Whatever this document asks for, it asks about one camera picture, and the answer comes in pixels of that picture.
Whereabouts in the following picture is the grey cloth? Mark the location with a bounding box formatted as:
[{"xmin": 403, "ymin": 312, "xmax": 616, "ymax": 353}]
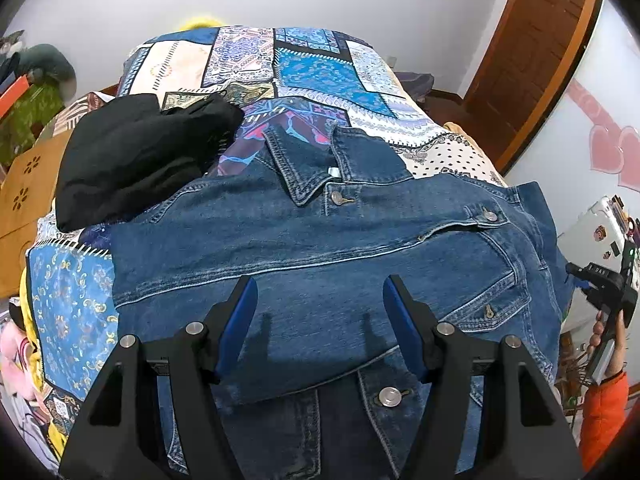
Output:
[{"xmin": 397, "ymin": 71, "xmax": 435, "ymax": 103}]

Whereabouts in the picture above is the brown wooden door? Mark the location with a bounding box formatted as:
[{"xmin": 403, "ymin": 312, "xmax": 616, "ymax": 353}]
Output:
[{"xmin": 462, "ymin": 0, "xmax": 603, "ymax": 176}]

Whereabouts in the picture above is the pink plush toy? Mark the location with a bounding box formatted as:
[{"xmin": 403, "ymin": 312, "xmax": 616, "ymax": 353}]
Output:
[{"xmin": 0, "ymin": 310, "xmax": 46, "ymax": 401}]

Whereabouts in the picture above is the white wardrobe door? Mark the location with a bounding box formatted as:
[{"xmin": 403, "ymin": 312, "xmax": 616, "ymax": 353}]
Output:
[{"xmin": 505, "ymin": 0, "xmax": 640, "ymax": 241}]

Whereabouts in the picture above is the white stickered case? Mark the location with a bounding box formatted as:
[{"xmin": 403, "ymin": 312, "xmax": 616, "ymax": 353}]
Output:
[{"xmin": 557, "ymin": 195, "xmax": 638, "ymax": 281}]

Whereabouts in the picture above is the blue denim jacket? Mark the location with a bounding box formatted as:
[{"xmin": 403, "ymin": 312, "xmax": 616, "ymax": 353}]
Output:
[{"xmin": 111, "ymin": 125, "xmax": 576, "ymax": 480}]

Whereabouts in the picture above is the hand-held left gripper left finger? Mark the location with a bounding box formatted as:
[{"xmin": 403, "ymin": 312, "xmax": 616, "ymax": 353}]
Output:
[{"xmin": 59, "ymin": 276, "xmax": 259, "ymax": 480}]

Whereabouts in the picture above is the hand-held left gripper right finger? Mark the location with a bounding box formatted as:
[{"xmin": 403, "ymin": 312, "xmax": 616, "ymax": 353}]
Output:
[{"xmin": 382, "ymin": 274, "xmax": 586, "ymax": 480}]

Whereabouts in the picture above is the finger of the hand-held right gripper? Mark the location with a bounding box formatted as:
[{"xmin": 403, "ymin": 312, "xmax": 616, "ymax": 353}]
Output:
[{"xmin": 565, "ymin": 261, "xmax": 596, "ymax": 297}]

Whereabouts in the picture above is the green patterned cloth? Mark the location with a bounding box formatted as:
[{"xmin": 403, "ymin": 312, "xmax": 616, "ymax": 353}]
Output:
[{"xmin": 0, "ymin": 82, "xmax": 66, "ymax": 166}]

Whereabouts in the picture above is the orange box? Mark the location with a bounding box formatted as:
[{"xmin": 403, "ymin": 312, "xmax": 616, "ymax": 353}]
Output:
[{"xmin": 0, "ymin": 74, "xmax": 31, "ymax": 117}]

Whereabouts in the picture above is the yellow plush toy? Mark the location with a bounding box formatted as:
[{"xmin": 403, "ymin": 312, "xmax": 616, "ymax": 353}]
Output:
[{"xmin": 177, "ymin": 16, "xmax": 223, "ymax": 31}]

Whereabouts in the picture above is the yellow cloth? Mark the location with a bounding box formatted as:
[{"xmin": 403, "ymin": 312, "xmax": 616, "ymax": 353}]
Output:
[{"xmin": 20, "ymin": 265, "xmax": 66, "ymax": 461}]

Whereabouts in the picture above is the light wooden folding table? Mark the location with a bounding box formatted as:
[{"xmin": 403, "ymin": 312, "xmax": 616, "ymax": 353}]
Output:
[{"xmin": 0, "ymin": 130, "xmax": 73, "ymax": 301}]

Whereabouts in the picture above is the black folded garment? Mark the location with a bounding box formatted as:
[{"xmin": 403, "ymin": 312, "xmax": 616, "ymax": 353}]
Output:
[{"xmin": 54, "ymin": 92, "xmax": 246, "ymax": 233}]

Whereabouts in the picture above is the grey plush toy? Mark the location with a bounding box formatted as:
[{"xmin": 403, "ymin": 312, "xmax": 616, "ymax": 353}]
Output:
[{"xmin": 20, "ymin": 42, "xmax": 78, "ymax": 96}]

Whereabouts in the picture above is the person's right hand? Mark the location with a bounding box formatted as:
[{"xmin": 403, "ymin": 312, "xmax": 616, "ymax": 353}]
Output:
[{"xmin": 587, "ymin": 310, "xmax": 628, "ymax": 378}]

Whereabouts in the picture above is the blue patchwork bedspread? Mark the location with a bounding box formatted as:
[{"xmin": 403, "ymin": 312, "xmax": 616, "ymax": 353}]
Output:
[{"xmin": 20, "ymin": 26, "xmax": 511, "ymax": 461}]

